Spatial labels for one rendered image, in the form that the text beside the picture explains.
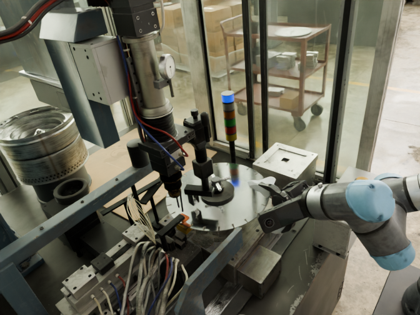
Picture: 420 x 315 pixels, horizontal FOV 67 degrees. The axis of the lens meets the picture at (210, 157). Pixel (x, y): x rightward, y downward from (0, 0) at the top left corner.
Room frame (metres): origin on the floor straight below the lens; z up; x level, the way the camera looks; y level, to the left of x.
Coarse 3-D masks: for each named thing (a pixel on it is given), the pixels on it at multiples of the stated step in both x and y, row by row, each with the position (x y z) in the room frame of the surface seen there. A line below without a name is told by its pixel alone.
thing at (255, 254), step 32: (160, 64) 0.63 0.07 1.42; (160, 96) 0.65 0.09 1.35; (160, 128) 0.64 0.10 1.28; (160, 160) 0.64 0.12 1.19; (160, 224) 0.79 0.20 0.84; (192, 224) 0.67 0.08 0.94; (256, 224) 0.73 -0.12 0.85; (192, 256) 0.61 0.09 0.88; (224, 256) 0.52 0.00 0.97; (256, 256) 0.63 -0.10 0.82; (160, 288) 0.61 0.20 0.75; (192, 288) 0.44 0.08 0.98; (224, 288) 0.58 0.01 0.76; (256, 288) 0.54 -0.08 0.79
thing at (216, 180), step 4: (212, 176) 0.81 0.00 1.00; (216, 176) 0.80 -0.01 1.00; (228, 176) 0.80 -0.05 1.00; (212, 180) 0.78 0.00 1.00; (216, 180) 0.78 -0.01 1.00; (220, 180) 0.79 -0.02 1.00; (224, 180) 0.79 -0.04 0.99; (212, 184) 0.78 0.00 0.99; (216, 184) 0.77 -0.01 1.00; (220, 184) 0.78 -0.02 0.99; (216, 188) 0.78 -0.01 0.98; (220, 188) 0.75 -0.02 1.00
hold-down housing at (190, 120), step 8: (192, 112) 0.71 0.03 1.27; (184, 120) 0.72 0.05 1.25; (192, 120) 0.71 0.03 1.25; (200, 120) 0.70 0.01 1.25; (192, 128) 0.69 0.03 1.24; (200, 128) 0.70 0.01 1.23; (200, 136) 0.69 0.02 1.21; (192, 144) 0.71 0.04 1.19; (200, 144) 0.70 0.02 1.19; (200, 152) 0.70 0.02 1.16; (192, 160) 0.72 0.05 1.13; (200, 160) 0.70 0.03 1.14; (208, 160) 0.71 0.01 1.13; (200, 168) 0.69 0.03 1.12; (208, 168) 0.71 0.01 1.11; (200, 176) 0.70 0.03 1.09; (208, 176) 0.70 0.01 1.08
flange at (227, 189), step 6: (222, 186) 0.78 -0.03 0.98; (228, 186) 0.80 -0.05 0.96; (216, 192) 0.77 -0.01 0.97; (222, 192) 0.77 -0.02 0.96; (228, 192) 0.77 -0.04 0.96; (204, 198) 0.76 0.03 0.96; (210, 198) 0.75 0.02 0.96; (216, 198) 0.75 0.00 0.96; (222, 198) 0.75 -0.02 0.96; (228, 198) 0.74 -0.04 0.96
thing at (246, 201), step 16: (192, 176) 0.89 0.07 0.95; (224, 176) 0.87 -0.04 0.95; (240, 176) 0.86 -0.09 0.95; (256, 176) 0.84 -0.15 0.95; (240, 192) 0.77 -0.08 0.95; (256, 192) 0.76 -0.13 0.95; (176, 208) 0.74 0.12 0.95; (192, 208) 0.73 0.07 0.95; (208, 208) 0.72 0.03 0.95; (224, 208) 0.71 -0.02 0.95; (240, 208) 0.70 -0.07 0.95; (256, 208) 0.69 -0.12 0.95; (208, 224) 0.65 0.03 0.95; (224, 224) 0.64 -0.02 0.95; (240, 224) 0.64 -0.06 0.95
